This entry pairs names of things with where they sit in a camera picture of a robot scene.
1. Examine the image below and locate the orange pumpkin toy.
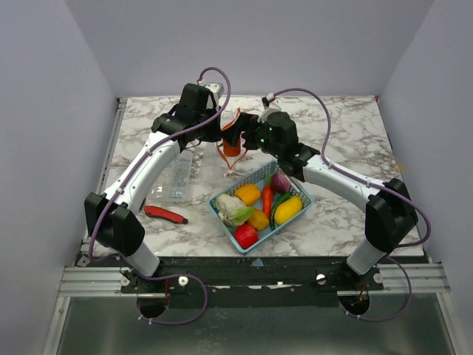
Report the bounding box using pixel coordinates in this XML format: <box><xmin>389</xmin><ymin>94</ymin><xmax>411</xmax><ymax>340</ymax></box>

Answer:
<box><xmin>222</xmin><ymin>124</ymin><xmax>241</xmax><ymax>158</ymax></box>

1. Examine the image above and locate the clear zip bag orange zipper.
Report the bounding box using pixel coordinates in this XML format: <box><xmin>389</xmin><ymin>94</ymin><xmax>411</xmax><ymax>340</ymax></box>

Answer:
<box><xmin>215</xmin><ymin>107</ymin><xmax>248</xmax><ymax>178</ymax></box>

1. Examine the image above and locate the purple onion toy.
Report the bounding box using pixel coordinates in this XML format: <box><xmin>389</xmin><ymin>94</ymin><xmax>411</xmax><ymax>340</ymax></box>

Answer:
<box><xmin>270</xmin><ymin>172</ymin><xmax>290</xmax><ymax>194</ymax></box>

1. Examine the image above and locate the orange bell pepper toy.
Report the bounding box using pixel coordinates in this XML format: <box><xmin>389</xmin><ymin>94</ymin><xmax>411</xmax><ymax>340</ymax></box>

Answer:
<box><xmin>234</xmin><ymin>183</ymin><xmax>261</xmax><ymax>206</ymax></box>

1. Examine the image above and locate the yellow lemon toy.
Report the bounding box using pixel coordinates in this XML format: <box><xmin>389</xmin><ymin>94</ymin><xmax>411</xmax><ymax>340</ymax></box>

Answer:
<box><xmin>247</xmin><ymin>209</ymin><xmax>269</xmax><ymax>231</ymax></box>

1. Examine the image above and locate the red apple toy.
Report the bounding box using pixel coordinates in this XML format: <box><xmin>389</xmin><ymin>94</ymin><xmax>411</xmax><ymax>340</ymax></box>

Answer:
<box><xmin>234</xmin><ymin>224</ymin><xmax>259</xmax><ymax>249</ymax></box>

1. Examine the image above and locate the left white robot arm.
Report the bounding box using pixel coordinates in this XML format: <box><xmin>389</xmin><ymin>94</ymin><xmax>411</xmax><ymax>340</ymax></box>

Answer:
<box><xmin>84</xmin><ymin>83</ymin><xmax>224</xmax><ymax>292</ymax></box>

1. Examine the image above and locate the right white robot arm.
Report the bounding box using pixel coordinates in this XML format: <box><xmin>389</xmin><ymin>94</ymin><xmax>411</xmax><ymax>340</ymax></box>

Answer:
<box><xmin>222</xmin><ymin>112</ymin><xmax>418</xmax><ymax>290</ymax></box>

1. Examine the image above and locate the orange carrot toy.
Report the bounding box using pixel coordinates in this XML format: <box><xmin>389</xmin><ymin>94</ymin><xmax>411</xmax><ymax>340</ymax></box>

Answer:
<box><xmin>262</xmin><ymin>173</ymin><xmax>274</xmax><ymax>218</ymax></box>

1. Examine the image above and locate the clear plastic screw box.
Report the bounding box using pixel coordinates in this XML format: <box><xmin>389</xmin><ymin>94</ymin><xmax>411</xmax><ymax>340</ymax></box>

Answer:
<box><xmin>148</xmin><ymin>150</ymin><xmax>194</xmax><ymax>203</ymax></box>

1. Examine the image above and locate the green chili pepper toy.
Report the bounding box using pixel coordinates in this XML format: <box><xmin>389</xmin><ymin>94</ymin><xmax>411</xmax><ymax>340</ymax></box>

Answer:
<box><xmin>269</xmin><ymin>192</ymin><xmax>291</xmax><ymax>231</ymax></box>

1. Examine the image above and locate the white cauliflower toy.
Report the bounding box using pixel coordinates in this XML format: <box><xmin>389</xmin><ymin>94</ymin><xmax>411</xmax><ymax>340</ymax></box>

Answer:
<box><xmin>215</xmin><ymin>194</ymin><xmax>253</xmax><ymax>228</ymax></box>

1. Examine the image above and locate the yellow mango toy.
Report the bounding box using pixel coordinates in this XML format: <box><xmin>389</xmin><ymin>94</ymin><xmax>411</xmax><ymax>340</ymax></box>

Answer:
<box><xmin>275</xmin><ymin>195</ymin><xmax>303</xmax><ymax>226</ymax></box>

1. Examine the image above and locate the red utility knife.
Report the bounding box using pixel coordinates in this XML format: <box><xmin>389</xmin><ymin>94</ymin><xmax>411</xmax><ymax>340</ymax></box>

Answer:
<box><xmin>143</xmin><ymin>205</ymin><xmax>188</xmax><ymax>225</ymax></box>

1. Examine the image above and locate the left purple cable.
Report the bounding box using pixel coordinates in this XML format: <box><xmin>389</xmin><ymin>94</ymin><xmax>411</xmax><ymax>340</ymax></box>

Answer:
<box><xmin>88</xmin><ymin>67</ymin><xmax>232</xmax><ymax>326</ymax></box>

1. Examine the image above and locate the purple cable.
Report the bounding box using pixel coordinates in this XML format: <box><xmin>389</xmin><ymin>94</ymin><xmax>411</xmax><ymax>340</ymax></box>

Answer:
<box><xmin>264</xmin><ymin>87</ymin><xmax>432</xmax><ymax>322</ymax></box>
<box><xmin>88</xmin><ymin>67</ymin><xmax>232</xmax><ymax>326</ymax></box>

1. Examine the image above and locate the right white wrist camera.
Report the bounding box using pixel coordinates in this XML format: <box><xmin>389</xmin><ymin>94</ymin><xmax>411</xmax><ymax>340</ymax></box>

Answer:
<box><xmin>257</xmin><ymin>95</ymin><xmax>281</xmax><ymax>123</ymax></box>

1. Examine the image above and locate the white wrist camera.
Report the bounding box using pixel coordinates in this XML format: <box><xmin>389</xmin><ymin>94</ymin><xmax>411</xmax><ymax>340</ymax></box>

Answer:
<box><xmin>204</xmin><ymin>83</ymin><xmax>225</xmax><ymax>99</ymax></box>
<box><xmin>257</xmin><ymin>95</ymin><xmax>281</xmax><ymax>123</ymax></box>

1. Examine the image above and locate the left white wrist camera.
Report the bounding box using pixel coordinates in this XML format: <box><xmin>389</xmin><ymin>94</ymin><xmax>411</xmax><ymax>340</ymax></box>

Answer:
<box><xmin>204</xmin><ymin>83</ymin><xmax>225</xmax><ymax>99</ymax></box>

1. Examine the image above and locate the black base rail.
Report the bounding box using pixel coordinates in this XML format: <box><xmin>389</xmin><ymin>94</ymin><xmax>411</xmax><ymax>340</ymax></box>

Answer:
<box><xmin>121</xmin><ymin>257</ymin><xmax>384</xmax><ymax>308</ymax></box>

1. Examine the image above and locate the aluminium frame rail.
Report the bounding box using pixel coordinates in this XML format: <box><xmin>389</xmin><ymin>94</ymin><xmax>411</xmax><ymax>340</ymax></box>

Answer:
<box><xmin>58</xmin><ymin>267</ymin><xmax>123</xmax><ymax>297</ymax></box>

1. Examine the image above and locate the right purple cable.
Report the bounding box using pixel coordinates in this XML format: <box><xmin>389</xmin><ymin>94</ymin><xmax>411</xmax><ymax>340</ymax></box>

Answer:
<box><xmin>264</xmin><ymin>87</ymin><xmax>432</xmax><ymax>322</ymax></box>

